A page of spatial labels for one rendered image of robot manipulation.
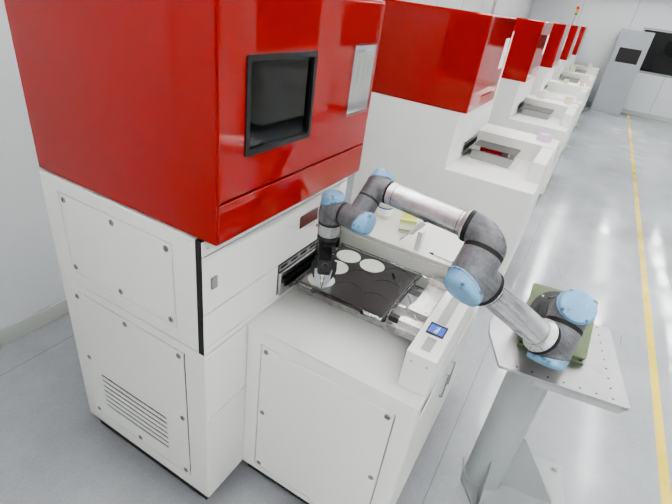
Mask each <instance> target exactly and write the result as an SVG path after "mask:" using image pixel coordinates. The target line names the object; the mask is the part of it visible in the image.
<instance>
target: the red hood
mask: <svg viewBox="0 0 672 504"><path fill-rule="evenodd" d="M4 4H5V8H6V13H7V18H8V23H9V27H10V32H11V37H12V41H13V46H14V51H15V55H16V60H17V65H18V69H19V74H20V79H21V84H22V88H23V93H24V98H25V102H26V107H27V112H28V116H29V121H30V126H31V130H32V135H33V140H34V144H35V149H36V154H37V159H38V163H39V167H40V168H42V169H45V170H47V171H49V172H51V173H54V174H56V175H58V176H60V177H63V178H65V179H67V180H69V181H72V182H74V183H76V184H78V185H81V186H83V187H85V188H87V189H89V190H92V191H94V192H96V193H98V194H101V195H103V196H105V197H107V198H110V199H112V200H114V201H116V202H119V203H121V204H123V205H125V206H128V207H130V208H132V209H134V210H137V211H139V212H141V213H143V214H145V215H148V216H150V217H152V218H154V219H157V220H159V221H161V222H163V223H166V224H168V225H170V226H172V227H175V228H177V229H179V230H181V231H184V232H186V233H188V234H190V235H192V236H195V237H197V238H199V239H201V240H204V241H206V242H208V243H210V244H212V245H214V246H218V245H220V244H222V243H224V242H226V241H228V240H230V239H232V238H234V237H235V236H237V235H239V234H241V233H243V232H245V231H247V230H249V229H250V228H252V227H254V226H256V225H258V224H260V223H262V222H264V221H265V220H267V219H269V218H271V217H273V216H275V215H277V214H279V213H280V212H282V211H284V210H286V209H288V208H290V207H292V206H294V205H296V204H297V203H299V202H301V201H303V200H305V199H307V198H309V197H311V196H312V195H314V194H316V193H318V192H320V191H322V190H324V189H326V188H327V187H329V186H331V185H333V184H335V183H337V182H339V181H341V180H342V179H344V178H346V177H348V176H350V175H352V174H354V173H356V172H357V171H359V168H360V161H361V155H362V149H363V142H364V136H365V130H366V124H367V117H368V111H369V105H370V99H371V93H372V86H373V80H374V74H375V68H376V61H377V55H378V49H379V43H380V36H381V30H382V24H383V18H384V11H385V5H386V4H385V1H381V0H4Z"/></svg>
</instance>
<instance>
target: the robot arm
mask: <svg viewBox="0 0 672 504"><path fill-rule="evenodd" d="M381 202H382V203H384V204H387V205H389V206H392V207H394V208H396V209H399V210H401V211H403V212H405V213H408V214H410V215H412V216H415V217H417V218H419V219H421V220H424V221H426V222H428V223H430V224H433V225H435V226H437V227H440V228H442V229H444V230H446V231H449V232H451V233H453V234H456V235H457V236H458V239H459V240H461V241H463V242H464V244H463V246H462V247H461V249H460V251H459V253H458V254H457V256H456V258H455V259H454V261H453V263H452V265H451V266H450V267H449V268H448V270H447V274H446V276H445V278H444V286H445V288H446V290H447V291H448V292H449V293H450V294H451V295H452V296H453V297H454V298H455V299H458V300H459V301H460V302H461V303H463V304H465V305H467V306H471V307H476V306H480V307H482V306H484V307H486V308H487V309H488V310H489V311H490V312H492V313H493V314H494V315H495V316H496V317H498V318H499V319H500V320H501V321H502V322H504V323H505V324H506V325H507V326H508V327H510V328H511V329H512V330H513V331H514V332H516V333H517V334H518V335H519V336H520V337H522V338H523V343H524V345H525V347H526V348H527V349H528V351H527V354H526V356H527V357H528V358H529V359H531V360H533V361H535V362H537V363H539V364H541V365H544V366H546V367H549V368H551V369H554V370H557V371H563V370H565V369H566V367H567V365H568V363H570V359H571V357H572V355H573V353H574V351H575V349H576V347H577V345H578V343H579V341H580V339H581V337H582V335H583V333H584V331H585V329H586V327H587V325H588V324H589V323H591V322H592V321H593V320H594V319H595V317H596V315H597V311H598V308H597V304H596V302H595V300H594V298H593V297H592V296H591V295H590V294H589V293H587V292H585V291H583V290H580V289H569V290H565V291H563V292H561V293H560V294H559V295H558V296H550V297H547V298H545V299H543V300H542V301H541V302H540V303H539V304H538V305H537V307H536V309H535V311H534V310H533V309H532V308H531V307H529V306H528V305H527V304H526V303H525V302H524V301H523V300H522V299H521V298H519V297H518V296H517V295H516V294H515V293H514V292H513V291H512V290H510V289H509V288H508V287H507V286H506V285H505V279H504V277H503V275H502V274H501V273H500V272H499V271H498V269H499V267H500V266H501V264H502V262H503V260H504V258H505V256H506V252H507V244H506V240H505V237H504V235H503V233H502V231H501V229H500V228H499V227H498V226H497V224H496V223H495V222H494V221H493V220H491V219H490V218H489V217H487V216H486V215H484V214H482V213H480V212H478V211H475V210H471V211H466V210H463V209H461V208H458V207H456V206H453V205H451V204H448V203H446V202H443V201H441V200H438V199H436V198H433V197H431V196H428V195H426V194H423V193H421V192H418V191H416V190H413V189H411V188H408V187H406V186H403V185H401V184H398V183H396V182H394V176H393V175H392V174H391V173H390V172H388V171H387V170H385V169H383V168H377V169H375V170H374V171H373V173H372V174H371V175H370V176H369V177H368V179H367V181H366V183H365V184H364V186H363V188H362V189H361V191H360V192H359V194H358V195H357V197H356V198H355V200H354V201H353V203H352V204H349V203H347V202H345V195H344V193H342V192H341V191H339V190H334V189H329V190H326V191H324V192H323V193H322V198H321V202H320V212H319V220H318V224H316V227H318V230H317V238H318V239H319V240H320V241H321V242H316V249H315V254H314V259H312V263H311V272H312V275H313V278H314V280H315V282H316V284H317V286H318V287H319V288H321V289H323V288H324V287H325V286H326V285H327V284H328V283H329V282H330V280H331V279H332V278H333V276H334V275H335V273H336V270H337V262H335V259H336V256H335V255H336V244H332V243H334V242H336V241H337V240H338V236H339V233H340V226H343V227H346V228H348V229H350V230H352V231H353V232H357V233H359V234H362V235H368V234H370V233H371V232H372V230H373V229H374V226H375V224H376V216H375V215H374V212H375V211H376V209H377V208H378V206H379V204H380V203H381ZM318 244H319V245H318ZM334 246H335V247H334ZM321 275H324V278H323V282H322V285H321Z"/></svg>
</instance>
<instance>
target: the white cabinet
mask: <svg viewBox="0 0 672 504"><path fill-rule="evenodd" d="M479 308H480V306H476V307H473V310H472V312H471V314H470V316H469V318H468V320H467V322H466V323H465V325H464V327H463V329H462V331H461V333H460V335H459V337H458V339H457V340H456V342H455V344H454V346H453V348H452V350H451V352H450V354H449V356H448V357H447V359H446V361H445V363H444V365H443V367H442V369H441V371H440V373H439V374H438V376H437V378H436V380H435V382H434V384H433V386H432V388H431V390H430V392H429V393H428V395H427V397H426V399H425V401H424V403H423V405H422V407H421V409H420V410H419V412H417V411H415V410H413V409H411V408H409V407H407V406H405V405H403V404H401V403H399V402H397V401H395V400H393V399H391V398H389V397H388V396H386V395H384V394H382V393H380V392H378V391H376V390H374V389H372V388H370V387H368V386H366V385H364V384H362V383H360V382H358V381H356V380H355V379H353V378H351V377H349V376H347V375H345V374H343V373H341V372H339V371H337V370H335V369H333V368H331V367H329V366H327V365H325V364H323V363H322V362H320V361H318V360H316V359H314V358H312V357H310V356H308V355H306V354H304V353H302V352H300V351H298V350H296V349H294V348H292V347H290V346H288V345H287V344H285V343H283V342H281V341H279V340H277V339H275V338H273V337H271V336H269V335H267V334H265V333H263V332H261V331H259V330H257V329H255V328H254V327H252V326H250V325H248V342H247V369H246V395H245V421H244V448H243V460H244V461H246V462H247V463H248V466H250V467H251V468H253V469H254V470H256V471H257V472H259V473H260V474H262V475H263V476H265V477H266V478H268V479H269V480H271V481H272V482H274V483H275V484H277V485H278V486H280V487H281V488H283V489H284V490H286V491H287V492H289V493H290V494H292V495H293V496H295V497H296V498H298V499H299V500H301V501H302V502H304V503H305V504H396V502H397V500H398V498H399V496H400V494H401V491H402V489H403V487H404V485H405V483H406V481H407V479H408V477H409V475H410V473H411V470H412V468H413V466H414V464H415V462H416V460H417V458H418V456H419V454H420V451H421V449H422V447H423V445H424V443H425V441H426V439H427V437H428V435H429V433H430V430H431V428H432V426H433V424H434V422H435V420H436V418H437V416H438V414H439V411H440V409H441V407H442V405H443V403H444V401H445V399H446V397H447V395H448V393H449V390H450V388H451V386H452V384H453V381H454V378H455V375H456V372H457V370H458V367H459V364H460V361H461V358H462V356H463V353H464V350H465V347H466V345H467V342H468V339H469V336H470V333H471V331H472V328H473V325H474V322H475V319H476V317H477V314H478V311H479Z"/></svg>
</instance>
